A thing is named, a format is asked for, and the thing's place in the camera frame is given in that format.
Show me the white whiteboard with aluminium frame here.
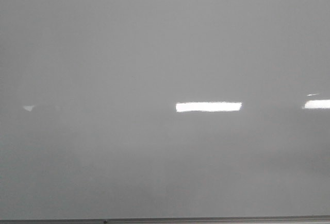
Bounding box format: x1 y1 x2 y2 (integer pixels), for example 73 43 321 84
1 0 329 219

